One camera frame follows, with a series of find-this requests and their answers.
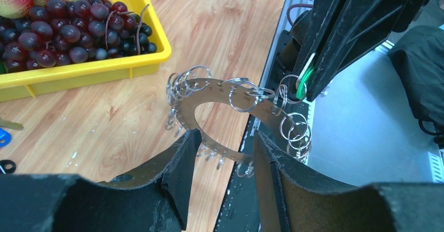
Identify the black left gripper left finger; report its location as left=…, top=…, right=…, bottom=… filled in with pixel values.
left=1, top=129, right=202, bottom=231

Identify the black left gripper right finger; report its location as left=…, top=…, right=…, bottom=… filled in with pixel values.
left=253, top=131, right=443, bottom=231

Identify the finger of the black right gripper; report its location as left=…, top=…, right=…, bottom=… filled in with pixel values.
left=293, top=0, right=347, bottom=101
left=305, top=0, right=441, bottom=103

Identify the green key tag with ring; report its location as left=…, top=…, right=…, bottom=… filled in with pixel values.
left=276, top=53, right=316, bottom=104

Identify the keyring chain with green tag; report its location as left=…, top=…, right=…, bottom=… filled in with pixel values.
left=164, top=65, right=313, bottom=179

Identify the pile of tagged keys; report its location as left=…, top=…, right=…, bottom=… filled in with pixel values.
left=1, top=119, right=24, bottom=175

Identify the yellow plastic tray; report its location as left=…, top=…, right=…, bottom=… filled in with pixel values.
left=1, top=0, right=172, bottom=102

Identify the purple grape bunch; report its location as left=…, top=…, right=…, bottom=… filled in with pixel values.
left=1, top=0, right=158, bottom=74

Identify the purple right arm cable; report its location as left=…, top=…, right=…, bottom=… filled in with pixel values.
left=286, top=3, right=314, bottom=28

